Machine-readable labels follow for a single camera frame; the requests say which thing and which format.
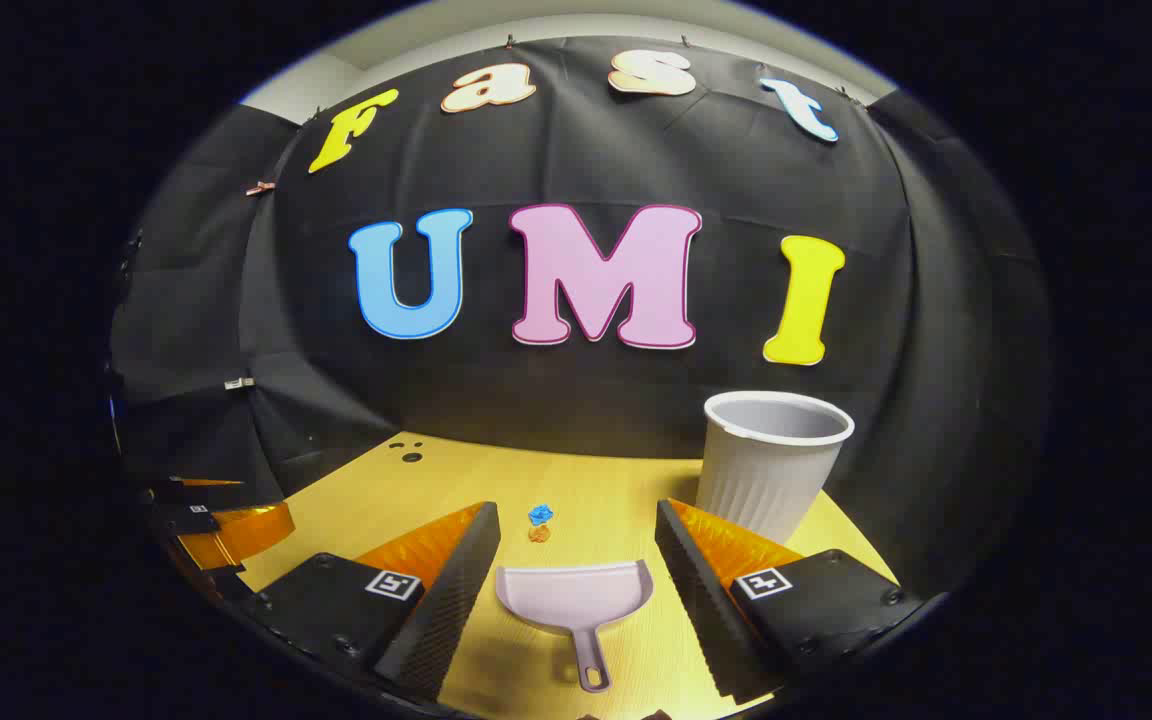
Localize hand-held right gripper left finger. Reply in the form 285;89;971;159
241;500;504;703

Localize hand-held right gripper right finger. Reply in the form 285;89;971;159
654;497;922;706

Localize pale lilac dustpan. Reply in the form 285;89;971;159
494;560;655;694

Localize white ribbed garbage bin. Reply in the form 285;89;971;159
696;390;855;546

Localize yellow wooden desktop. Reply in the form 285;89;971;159
236;432;902;720

